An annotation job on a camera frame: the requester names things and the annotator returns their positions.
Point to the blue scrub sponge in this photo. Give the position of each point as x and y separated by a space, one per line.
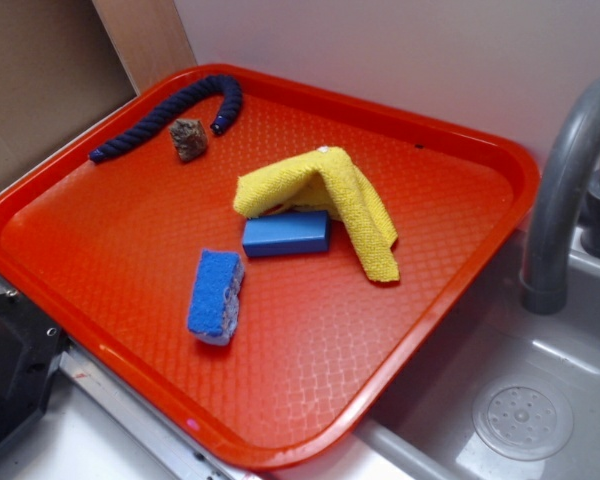
214 308

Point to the sink drain strainer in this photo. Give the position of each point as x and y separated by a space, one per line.
522 418

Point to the small brown rock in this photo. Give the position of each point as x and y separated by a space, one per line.
189 138

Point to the brown cardboard panel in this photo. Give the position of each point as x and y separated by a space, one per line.
64 65

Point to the grey curved faucet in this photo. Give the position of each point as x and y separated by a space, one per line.
574 157

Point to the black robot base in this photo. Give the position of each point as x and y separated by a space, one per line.
31 344

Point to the grey plastic sink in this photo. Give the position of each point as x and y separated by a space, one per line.
423 421

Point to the red plastic tray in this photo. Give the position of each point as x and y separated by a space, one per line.
110 252

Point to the blue rectangular block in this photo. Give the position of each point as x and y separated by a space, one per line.
287 234

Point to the yellow microfiber cloth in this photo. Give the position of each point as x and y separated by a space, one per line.
326 179

